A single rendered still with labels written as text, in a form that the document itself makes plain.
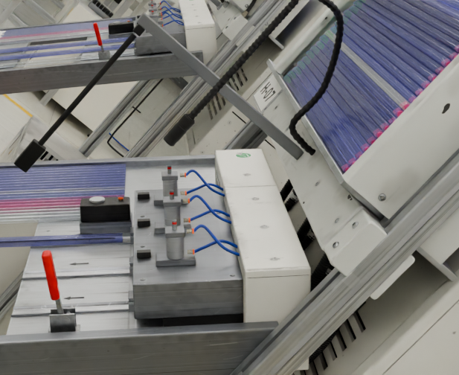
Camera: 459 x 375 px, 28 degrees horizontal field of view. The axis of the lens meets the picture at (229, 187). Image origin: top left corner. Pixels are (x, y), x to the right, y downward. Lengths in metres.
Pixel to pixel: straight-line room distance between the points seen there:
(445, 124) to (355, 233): 0.16
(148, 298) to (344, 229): 0.25
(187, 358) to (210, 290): 0.09
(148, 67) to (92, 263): 1.21
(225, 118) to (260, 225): 1.31
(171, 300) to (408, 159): 0.33
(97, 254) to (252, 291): 0.33
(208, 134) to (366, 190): 1.51
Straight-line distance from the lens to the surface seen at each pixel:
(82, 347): 1.13
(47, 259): 1.12
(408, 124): 1.05
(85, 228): 1.45
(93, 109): 5.89
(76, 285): 1.29
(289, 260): 1.14
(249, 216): 1.28
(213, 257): 1.20
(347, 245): 1.06
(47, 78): 2.51
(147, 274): 1.16
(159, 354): 1.14
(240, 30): 2.45
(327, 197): 1.17
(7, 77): 2.52
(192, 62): 1.29
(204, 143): 2.55
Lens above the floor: 1.50
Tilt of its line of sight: 11 degrees down
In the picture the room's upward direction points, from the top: 43 degrees clockwise
